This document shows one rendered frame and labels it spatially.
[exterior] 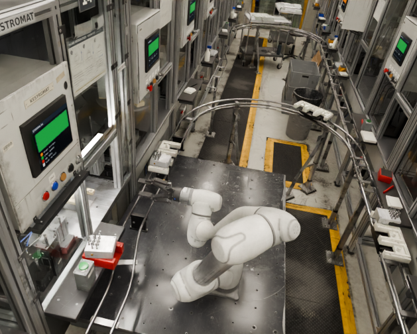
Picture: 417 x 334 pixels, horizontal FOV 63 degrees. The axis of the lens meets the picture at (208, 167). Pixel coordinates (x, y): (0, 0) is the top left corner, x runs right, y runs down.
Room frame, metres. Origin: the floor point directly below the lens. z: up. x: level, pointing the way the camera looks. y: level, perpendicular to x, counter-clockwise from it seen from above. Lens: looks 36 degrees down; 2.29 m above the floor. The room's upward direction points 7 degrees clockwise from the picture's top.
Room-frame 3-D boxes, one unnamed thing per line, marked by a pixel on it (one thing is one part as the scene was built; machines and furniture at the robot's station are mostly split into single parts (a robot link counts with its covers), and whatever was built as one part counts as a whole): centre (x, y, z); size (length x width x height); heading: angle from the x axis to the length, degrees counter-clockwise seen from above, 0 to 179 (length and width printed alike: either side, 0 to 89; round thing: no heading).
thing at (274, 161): (3.43, -0.94, 0.01); 1.00 x 0.55 x 0.01; 173
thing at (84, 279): (0.89, 0.49, 0.97); 0.08 x 0.08 x 0.12; 83
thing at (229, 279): (1.13, -0.16, 0.85); 0.18 x 0.16 x 0.22; 126
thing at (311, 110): (3.10, -0.96, 0.84); 0.37 x 0.14 x 0.10; 51
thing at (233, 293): (1.16, -0.17, 0.71); 0.22 x 0.18 x 0.06; 173
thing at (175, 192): (1.33, 0.16, 1.12); 0.09 x 0.07 x 0.08; 83
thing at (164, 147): (2.02, 0.32, 0.84); 0.36 x 0.14 x 0.10; 173
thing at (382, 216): (1.60, -1.14, 0.92); 0.13 x 0.10 x 0.09; 83
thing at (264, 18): (6.88, -0.79, 0.48); 0.88 x 0.56 x 0.96; 101
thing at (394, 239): (1.48, -1.13, 0.84); 0.37 x 0.14 x 0.10; 173
